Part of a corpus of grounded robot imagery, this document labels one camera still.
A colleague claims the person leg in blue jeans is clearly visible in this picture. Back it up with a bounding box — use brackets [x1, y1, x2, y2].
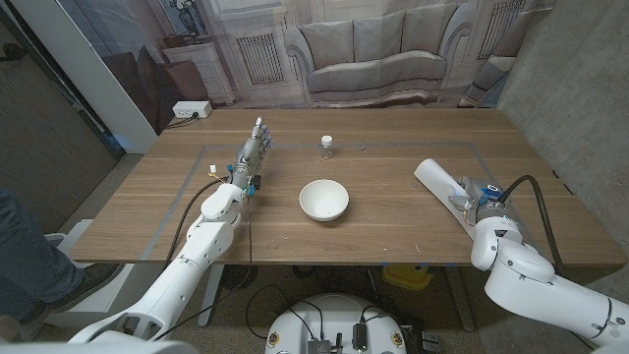
[0, 189, 87, 322]

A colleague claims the printed living room backdrop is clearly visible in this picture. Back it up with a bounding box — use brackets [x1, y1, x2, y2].
[56, 0, 556, 135]

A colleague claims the white power strip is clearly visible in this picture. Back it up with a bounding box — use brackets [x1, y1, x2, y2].
[171, 100, 214, 120]

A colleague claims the white paper sheet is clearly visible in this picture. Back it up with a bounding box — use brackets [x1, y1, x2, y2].
[413, 157, 492, 243]

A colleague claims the thin black left wrist cable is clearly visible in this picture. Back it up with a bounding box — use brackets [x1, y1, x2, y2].
[150, 194, 254, 341]

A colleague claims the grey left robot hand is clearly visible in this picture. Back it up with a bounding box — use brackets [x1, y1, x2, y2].
[228, 116, 274, 191]

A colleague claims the dark shoe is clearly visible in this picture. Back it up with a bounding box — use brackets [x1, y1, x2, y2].
[19, 263, 125, 326]

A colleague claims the grey table leg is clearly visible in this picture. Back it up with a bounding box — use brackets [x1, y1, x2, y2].
[443, 265, 477, 333]

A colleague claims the white ceramic bowl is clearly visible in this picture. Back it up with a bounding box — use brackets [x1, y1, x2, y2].
[299, 179, 351, 223]

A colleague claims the black power strip cable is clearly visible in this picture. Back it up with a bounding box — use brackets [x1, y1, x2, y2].
[165, 112, 200, 131]

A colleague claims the clear bottle with white cap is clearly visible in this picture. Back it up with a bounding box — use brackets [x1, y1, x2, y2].
[317, 135, 335, 161]

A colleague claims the white table leg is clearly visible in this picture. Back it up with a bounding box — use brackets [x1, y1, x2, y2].
[196, 264, 226, 328]

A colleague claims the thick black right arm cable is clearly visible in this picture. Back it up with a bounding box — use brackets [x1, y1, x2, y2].
[497, 174, 567, 277]

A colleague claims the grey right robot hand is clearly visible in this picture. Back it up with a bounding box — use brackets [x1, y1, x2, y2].
[446, 175, 508, 223]

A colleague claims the black floor cable loop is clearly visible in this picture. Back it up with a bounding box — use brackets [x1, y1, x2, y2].
[244, 283, 326, 341]

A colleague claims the yellow object under table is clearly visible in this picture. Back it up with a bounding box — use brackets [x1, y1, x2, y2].
[381, 264, 434, 292]

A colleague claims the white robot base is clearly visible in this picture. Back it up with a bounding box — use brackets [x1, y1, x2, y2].
[263, 293, 409, 354]

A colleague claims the white platform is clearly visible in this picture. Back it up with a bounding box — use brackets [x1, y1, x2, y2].
[42, 218, 154, 330]

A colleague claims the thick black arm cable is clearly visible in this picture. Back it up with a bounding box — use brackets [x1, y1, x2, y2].
[497, 174, 567, 277]
[164, 176, 230, 269]

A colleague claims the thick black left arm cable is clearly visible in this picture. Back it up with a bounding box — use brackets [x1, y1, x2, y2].
[164, 176, 230, 269]

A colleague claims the grey tape outline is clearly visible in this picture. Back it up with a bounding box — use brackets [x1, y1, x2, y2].
[140, 141, 547, 263]

